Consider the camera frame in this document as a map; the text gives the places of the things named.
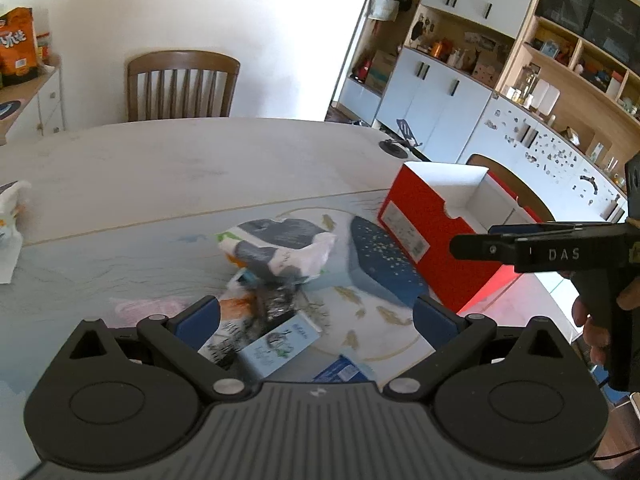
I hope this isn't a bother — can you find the orange snack bag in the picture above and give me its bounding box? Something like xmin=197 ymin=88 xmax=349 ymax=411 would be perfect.
xmin=0 ymin=7 xmax=42 ymax=87

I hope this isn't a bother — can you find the red cardboard box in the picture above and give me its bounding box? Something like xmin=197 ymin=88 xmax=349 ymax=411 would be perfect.
xmin=377 ymin=161 xmax=557 ymax=313

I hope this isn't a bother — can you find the brown wooden chair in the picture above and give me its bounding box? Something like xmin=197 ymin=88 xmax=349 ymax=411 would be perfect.
xmin=465 ymin=154 xmax=557 ymax=223
xmin=126 ymin=50 xmax=241 ymax=123

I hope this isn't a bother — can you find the person's right hand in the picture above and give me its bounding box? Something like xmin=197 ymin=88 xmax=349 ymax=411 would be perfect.
xmin=572 ymin=280 xmax=640 ymax=367

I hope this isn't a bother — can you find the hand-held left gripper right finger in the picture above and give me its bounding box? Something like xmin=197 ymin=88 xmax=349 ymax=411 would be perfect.
xmin=384 ymin=295 xmax=571 ymax=402

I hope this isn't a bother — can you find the white grey plastic bag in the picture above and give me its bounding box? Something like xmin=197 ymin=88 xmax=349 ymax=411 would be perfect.
xmin=216 ymin=217 xmax=337 ymax=286

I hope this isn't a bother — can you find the white packet with orange print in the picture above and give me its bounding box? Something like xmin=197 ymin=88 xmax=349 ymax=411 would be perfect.
xmin=199 ymin=292 xmax=258 ymax=368

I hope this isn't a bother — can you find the silver foil wrapper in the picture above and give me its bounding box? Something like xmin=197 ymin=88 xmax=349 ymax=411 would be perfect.
xmin=250 ymin=282 xmax=301 ymax=323

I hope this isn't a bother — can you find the glass jar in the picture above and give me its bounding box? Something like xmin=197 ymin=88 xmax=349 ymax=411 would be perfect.
xmin=515 ymin=65 xmax=539 ymax=107

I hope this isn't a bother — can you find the small light blue box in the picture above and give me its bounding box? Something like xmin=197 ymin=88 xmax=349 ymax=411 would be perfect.
xmin=237 ymin=314 xmax=323 ymax=380

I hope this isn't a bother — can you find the hanging tote bag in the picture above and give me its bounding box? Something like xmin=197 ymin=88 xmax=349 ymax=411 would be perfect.
xmin=370 ymin=0 xmax=401 ymax=22

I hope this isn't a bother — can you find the dark phone stand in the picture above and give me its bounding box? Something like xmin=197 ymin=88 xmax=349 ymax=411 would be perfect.
xmin=379 ymin=119 xmax=426 ymax=157

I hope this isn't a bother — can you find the white wooden wall cabinet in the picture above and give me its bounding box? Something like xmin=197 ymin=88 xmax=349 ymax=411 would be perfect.
xmin=327 ymin=0 xmax=640 ymax=226

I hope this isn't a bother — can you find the white wooden sideboard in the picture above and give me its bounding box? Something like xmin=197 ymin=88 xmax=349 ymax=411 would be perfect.
xmin=0 ymin=55 xmax=67 ymax=147

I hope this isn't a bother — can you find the blue snack packet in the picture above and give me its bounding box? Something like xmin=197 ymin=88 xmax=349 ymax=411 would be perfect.
xmin=311 ymin=354 xmax=377 ymax=385

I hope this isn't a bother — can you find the brown cardboard box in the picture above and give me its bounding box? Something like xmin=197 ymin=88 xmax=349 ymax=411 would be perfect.
xmin=367 ymin=50 xmax=399 ymax=92

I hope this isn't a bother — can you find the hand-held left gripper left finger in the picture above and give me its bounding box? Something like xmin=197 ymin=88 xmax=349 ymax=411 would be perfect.
xmin=67 ymin=296 xmax=247 ymax=403

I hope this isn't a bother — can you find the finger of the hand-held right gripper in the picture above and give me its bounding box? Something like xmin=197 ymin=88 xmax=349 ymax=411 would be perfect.
xmin=450 ymin=232 xmax=531 ymax=263
xmin=487 ymin=222 xmax=591 ymax=237

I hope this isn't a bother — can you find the white canister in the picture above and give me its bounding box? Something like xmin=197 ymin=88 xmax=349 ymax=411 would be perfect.
xmin=537 ymin=84 xmax=562 ymax=114

